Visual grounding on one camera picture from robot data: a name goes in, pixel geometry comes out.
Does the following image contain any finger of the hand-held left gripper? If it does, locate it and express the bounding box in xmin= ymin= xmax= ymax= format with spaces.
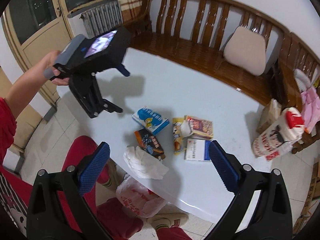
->
xmin=115 ymin=63 xmax=131 ymax=77
xmin=68 ymin=72 xmax=123 ymax=119

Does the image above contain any person's left hand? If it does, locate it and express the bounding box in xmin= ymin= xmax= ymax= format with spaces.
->
xmin=37 ymin=50 xmax=70 ymax=87

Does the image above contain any beige curtain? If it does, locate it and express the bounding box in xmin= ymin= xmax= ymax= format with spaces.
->
xmin=112 ymin=0 xmax=144 ymax=25

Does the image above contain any yellow snack packet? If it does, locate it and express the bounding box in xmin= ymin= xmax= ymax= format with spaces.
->
xmin=172 ymin=117 xmax=193 ymax=155

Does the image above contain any blue white carton box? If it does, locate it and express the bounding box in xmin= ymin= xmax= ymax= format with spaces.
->
xmin=132 ymin=106 xmax=170 ymax=135

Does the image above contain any white box blue stripe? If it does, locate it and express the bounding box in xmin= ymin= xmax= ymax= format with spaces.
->
xmin=184 ymin=138 xmax=213 ymax=162

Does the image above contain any beige slipper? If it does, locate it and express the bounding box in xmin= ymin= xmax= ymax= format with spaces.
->
xmin=146 ymin=212 xmax=189 ymax=230

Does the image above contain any grey ribbed radiator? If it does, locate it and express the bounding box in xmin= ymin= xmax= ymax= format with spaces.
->
xmin=81 ymin=0 xmax=123 ymax=39

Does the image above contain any white printed sack red cap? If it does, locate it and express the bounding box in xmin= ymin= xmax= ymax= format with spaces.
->
xmin=251 ymin=107 xmax=307 ymax=162

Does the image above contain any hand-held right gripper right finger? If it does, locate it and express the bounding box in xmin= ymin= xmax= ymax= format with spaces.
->
xmin=204 ymin=140 xmax=293 ymax=240

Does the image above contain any pink plastic bag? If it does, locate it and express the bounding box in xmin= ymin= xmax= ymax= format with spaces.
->
xmin=299 ymin=77 xmax=320 ymax=134

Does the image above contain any person's left forearm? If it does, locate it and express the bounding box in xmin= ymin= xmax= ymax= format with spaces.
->
xmin=0 ymin=61 xmax=47 ymax=165

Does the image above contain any dark snack packet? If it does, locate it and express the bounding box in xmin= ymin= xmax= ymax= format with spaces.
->
xmin=134 ymin=128 xmax=166 ymax=160

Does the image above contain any cream door with glass pane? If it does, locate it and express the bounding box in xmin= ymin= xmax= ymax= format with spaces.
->
xmin=1 ymin=0 xmax=75 ymax=107

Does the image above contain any wooden slatted armchair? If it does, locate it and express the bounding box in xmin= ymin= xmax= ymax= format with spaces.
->
xmin=276 ymin=32 xmax=320 ymax=155

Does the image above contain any red purple printed box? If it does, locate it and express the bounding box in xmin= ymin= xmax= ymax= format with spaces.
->
xmin=184 ymin=115 xmax=214 ymax=140

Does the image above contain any person's patterned garment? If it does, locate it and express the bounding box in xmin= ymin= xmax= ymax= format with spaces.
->
xmin=0 ymin=165 xmax=33 ymax=240

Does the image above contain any white crumpled plastic bag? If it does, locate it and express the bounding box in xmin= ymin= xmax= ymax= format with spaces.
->
xmin=294 ymin=69 xmax=312 ymax=90

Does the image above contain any large white tissue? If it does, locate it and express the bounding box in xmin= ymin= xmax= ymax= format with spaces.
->
xmin=122 ymin=145 xmax=170 ymax=180

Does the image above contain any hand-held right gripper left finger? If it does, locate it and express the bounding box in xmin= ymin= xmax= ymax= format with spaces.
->
xmin=27 ymin=142 xmax=118 ymax=240

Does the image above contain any beige cushion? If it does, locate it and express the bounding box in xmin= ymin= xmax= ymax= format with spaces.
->
xmin=223 ymin=26 xmax=267 ymax=77

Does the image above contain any small white tissue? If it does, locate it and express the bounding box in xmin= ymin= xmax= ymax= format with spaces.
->
xmin=179 ymin=120 xmax=193 ymax=137

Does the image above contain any cardboard box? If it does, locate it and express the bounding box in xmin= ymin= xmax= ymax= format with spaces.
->
xmin=292 ymin=162 xmax=320 ymax=230

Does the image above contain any wooden slatted bench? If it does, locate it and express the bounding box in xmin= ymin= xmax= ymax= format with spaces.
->
xmin=122 ymin=0 xmax=292 ymax=107

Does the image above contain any white plastic bag red print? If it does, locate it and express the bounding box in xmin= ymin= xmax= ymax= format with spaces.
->
xmin=115 ymin=174 xmax=167 ymax=218

